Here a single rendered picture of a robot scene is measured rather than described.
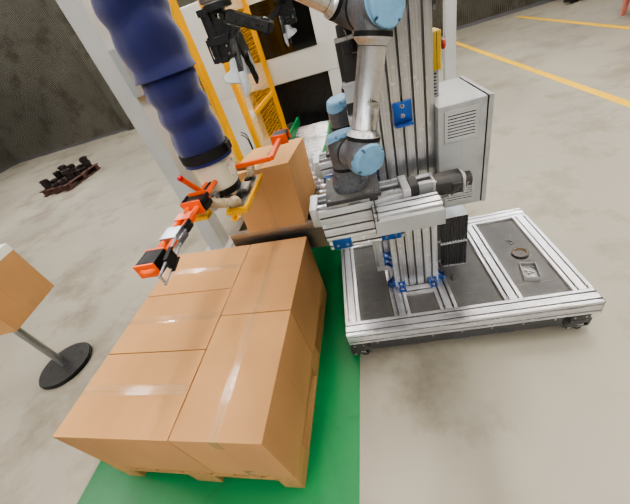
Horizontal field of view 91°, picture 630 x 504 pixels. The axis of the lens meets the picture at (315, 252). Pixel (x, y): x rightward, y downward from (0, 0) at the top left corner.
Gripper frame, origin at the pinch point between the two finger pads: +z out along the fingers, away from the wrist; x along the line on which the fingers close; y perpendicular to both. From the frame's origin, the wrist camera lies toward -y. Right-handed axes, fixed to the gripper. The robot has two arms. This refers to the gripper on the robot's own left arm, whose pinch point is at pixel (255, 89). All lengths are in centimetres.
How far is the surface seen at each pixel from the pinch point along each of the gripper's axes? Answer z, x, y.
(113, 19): -26, -26, 42
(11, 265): 62, -46, 201
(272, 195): 69, -73, 30
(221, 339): 98, 7, 56
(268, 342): 98, 12, 31
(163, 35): -18.6, -29.6, 31.0
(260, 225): 87, -71, 45
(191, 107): 3.9, -29.1, 33.1
